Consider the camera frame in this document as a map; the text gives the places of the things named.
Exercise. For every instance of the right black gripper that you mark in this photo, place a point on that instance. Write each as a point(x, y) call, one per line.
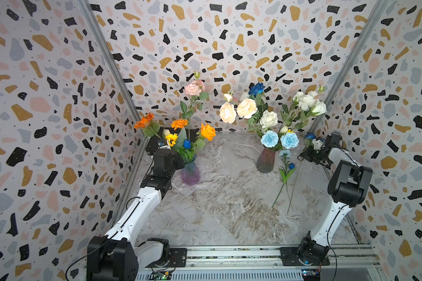
point(307, 153)

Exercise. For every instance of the purple glass vase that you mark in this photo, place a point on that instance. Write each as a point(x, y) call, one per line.
point(190, 174)

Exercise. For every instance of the black box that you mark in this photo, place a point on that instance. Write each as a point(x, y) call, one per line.
point(152, 146)

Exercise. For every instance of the light blue carnation right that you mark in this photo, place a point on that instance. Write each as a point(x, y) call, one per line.
point(289, 140)

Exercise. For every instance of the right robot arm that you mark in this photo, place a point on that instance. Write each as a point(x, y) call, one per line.
point(347, 188)

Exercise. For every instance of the orange sunflower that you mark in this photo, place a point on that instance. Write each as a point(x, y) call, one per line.
point(145, 122)

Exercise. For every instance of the yellow sunflower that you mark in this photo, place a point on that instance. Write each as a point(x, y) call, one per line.
point(171, 139)

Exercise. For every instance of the white rose cluster sprig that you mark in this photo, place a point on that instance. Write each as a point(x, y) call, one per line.
point(303, 108)

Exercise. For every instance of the orange rose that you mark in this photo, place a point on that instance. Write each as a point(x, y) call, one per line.
point(208, 132)

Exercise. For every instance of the light blue carnation left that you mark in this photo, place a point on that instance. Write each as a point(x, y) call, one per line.
point(270, 139)

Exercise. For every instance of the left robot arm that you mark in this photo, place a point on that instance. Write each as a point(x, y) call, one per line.
point(117, 256)

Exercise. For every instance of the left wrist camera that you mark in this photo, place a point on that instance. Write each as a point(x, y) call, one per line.
point(163, 144)

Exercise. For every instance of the cream rose left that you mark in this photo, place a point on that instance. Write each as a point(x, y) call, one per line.
point(227, 113)

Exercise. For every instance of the orange carnation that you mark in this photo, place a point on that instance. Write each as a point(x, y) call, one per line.
point(179, 124)

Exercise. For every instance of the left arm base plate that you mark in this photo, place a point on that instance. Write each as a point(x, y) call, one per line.
point(177, 257)

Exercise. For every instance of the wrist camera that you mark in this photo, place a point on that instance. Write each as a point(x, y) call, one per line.
point(163, 144)
point(317, 144)

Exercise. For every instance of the cream rose right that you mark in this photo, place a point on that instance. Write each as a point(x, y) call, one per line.
point(247, 108)

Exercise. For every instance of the light blue carnation stem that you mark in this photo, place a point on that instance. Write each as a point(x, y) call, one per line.
point(285, 156)

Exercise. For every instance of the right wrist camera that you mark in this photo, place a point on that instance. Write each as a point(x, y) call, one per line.
point(317, 144)

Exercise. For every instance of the light blue carnation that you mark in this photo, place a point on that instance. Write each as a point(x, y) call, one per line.
point(270, 139)
point(289, 140)

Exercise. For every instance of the pink carnation sprig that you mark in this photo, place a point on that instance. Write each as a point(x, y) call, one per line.
point(196, 94)

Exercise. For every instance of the aluminium rail frame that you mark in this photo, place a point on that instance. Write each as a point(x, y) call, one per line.
point(215, 255)

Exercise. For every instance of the white rose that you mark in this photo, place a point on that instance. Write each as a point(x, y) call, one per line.
point(268, 119)

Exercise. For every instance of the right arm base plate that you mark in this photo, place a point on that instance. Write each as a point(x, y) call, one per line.
point(294, 256)

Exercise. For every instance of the cream rose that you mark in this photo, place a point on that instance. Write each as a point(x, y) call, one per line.
point(247, 108)
point(227, 113)

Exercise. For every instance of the dark red glass vase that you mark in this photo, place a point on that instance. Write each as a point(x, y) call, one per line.
point(266, 161)

